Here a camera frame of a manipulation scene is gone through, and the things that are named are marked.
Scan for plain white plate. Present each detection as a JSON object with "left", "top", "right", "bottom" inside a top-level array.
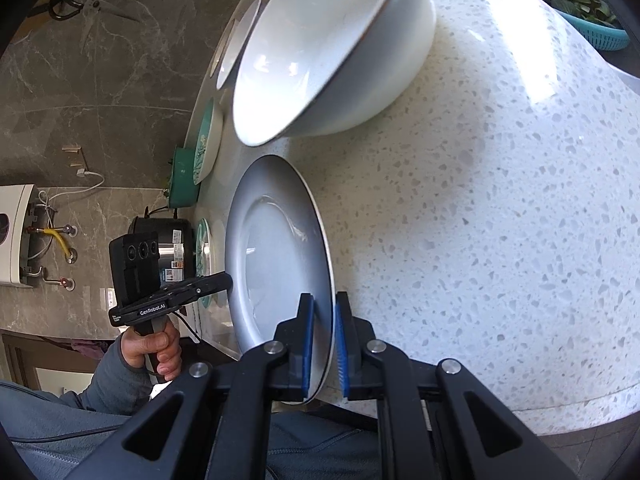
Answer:
[{"left": 224, "top": 155, "right": 335, "bottom": 403}]

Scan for small white bowl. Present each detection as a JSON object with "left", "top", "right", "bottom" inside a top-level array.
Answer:
[{"left": 216, "top": 0, "right": 262, "bottom": 90}]

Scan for large white bowl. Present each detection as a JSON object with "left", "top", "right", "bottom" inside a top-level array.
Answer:
[{"left": 232, "top": 0, "right": 436, "bottom": 146}]

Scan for floral patterned small bowl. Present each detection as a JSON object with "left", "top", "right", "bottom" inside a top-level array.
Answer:
[{"left": 208, "top": 18, "right": 238, "bottom": 77}]

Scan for grey sleeved left forearm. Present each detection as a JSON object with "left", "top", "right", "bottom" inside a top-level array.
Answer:
[{"left": 1, "top": 335, "right": 152, "bottom": 479}]

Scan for person's left hand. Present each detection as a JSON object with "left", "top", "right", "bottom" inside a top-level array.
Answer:
[{"left": 120, "top": 320, "right": 182, "bottom": 382}]

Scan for teal basket with greens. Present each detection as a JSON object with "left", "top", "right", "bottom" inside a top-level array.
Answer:
[{"left": 168, "top": 148, "right": 200, "bottom": 209}]

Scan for teal rimmed floral plate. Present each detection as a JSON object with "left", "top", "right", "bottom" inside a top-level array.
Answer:
[{"left": 193, "top": 99, "right": 224, "bottom": 185}]

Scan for white wall water heater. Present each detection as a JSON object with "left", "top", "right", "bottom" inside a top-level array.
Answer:
[{"left": 0, "top": 184, "right": 36, "bottom": 288}]

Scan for black handled scissors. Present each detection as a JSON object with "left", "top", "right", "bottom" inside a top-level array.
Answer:
[{"left": 44, "top": 0, "right": 140, "bottom": 23}]

